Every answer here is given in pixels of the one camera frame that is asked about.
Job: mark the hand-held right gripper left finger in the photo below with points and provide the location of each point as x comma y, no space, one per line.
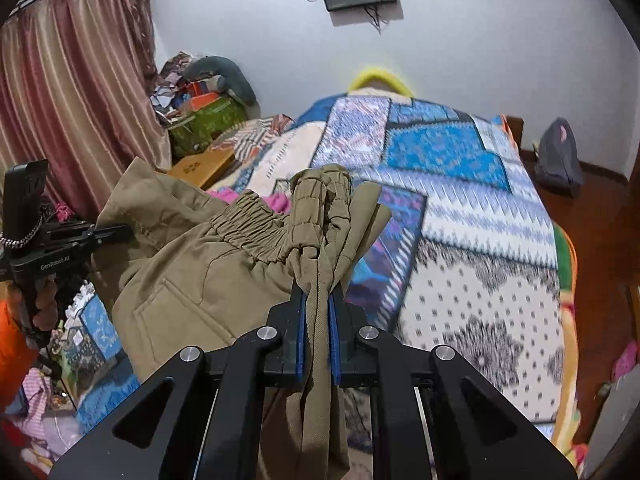
300,340

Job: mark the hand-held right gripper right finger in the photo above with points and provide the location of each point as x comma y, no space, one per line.
334,345

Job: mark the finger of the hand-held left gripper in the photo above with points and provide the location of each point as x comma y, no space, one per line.
75,231
110,237

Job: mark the khaki pants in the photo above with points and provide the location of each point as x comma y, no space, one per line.
200,280

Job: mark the person's left forearm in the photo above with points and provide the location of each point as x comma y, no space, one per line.
12,355

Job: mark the person's left hand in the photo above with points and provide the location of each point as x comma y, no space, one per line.
44,307

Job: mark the wooden lap desk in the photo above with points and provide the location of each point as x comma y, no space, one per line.
200,167

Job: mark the striped pink curtain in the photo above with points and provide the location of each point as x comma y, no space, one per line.
75,100

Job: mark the pink cloth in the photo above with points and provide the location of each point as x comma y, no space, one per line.
277,202

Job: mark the green storage bag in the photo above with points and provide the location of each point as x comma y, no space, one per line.
205,125

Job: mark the blue patchwork blanket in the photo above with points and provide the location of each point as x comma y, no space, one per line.
475,260

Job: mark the cluttered pile with green bin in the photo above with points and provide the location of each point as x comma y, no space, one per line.
172,80

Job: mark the orange striped quilt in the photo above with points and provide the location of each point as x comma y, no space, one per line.
250,135

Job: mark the pink striped clothes pile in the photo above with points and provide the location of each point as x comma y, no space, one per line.
45,410

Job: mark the grey plush pillow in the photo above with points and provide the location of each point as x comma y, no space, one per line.
225,70

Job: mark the orange green fleece blanket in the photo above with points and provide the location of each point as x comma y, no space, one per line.
567,280

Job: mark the yellow foam tube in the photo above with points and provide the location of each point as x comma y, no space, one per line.
380,77

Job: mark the grey backpack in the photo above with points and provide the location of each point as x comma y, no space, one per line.
557,160

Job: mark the grey board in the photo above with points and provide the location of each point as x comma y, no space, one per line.
615,425

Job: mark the wooden bed post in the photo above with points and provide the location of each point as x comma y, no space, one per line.
515,135

